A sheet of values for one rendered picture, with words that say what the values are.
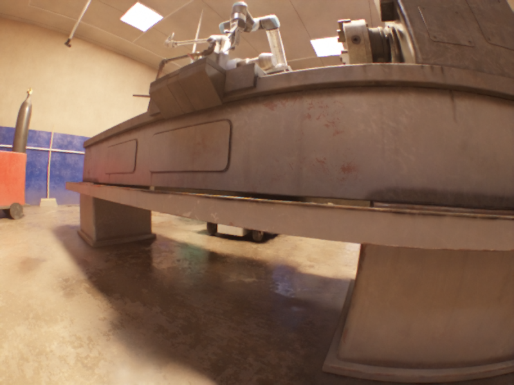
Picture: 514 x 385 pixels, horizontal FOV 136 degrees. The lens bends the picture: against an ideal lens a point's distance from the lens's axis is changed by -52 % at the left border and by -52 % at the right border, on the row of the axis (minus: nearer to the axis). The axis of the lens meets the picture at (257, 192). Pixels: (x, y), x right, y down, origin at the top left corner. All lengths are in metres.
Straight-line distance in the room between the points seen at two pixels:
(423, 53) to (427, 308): 0.66
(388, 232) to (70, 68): 5.16
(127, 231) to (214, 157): 1.28
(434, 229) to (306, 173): 0.35
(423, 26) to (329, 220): 0.66
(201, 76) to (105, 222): 1.35
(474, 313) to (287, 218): 0.54
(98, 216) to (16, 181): 1.69
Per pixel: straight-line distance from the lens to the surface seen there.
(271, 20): 2.01
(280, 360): 0.69
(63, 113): 4.80
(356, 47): 0.88
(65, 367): 0.73
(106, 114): 5.06
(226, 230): 1.98
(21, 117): 3.35
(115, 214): 1.79
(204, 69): 0.68
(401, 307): 0.56
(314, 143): 0.58
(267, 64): 1.05
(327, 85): 0.62
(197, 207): 0.54
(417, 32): 0.77
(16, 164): 3.15
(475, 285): 0.61
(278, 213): 0.42
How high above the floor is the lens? 0.49
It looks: 1 degrees down
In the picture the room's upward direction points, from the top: 3 degrees clockwise
